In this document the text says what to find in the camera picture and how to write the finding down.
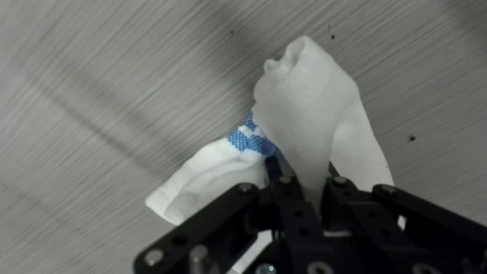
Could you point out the white towel with blue stripes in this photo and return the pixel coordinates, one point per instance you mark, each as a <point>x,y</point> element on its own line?
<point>305,101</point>

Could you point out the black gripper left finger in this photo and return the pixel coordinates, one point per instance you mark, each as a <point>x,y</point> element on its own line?
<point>214,229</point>

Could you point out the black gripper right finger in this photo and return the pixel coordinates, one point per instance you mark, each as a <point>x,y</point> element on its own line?
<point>406,229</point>

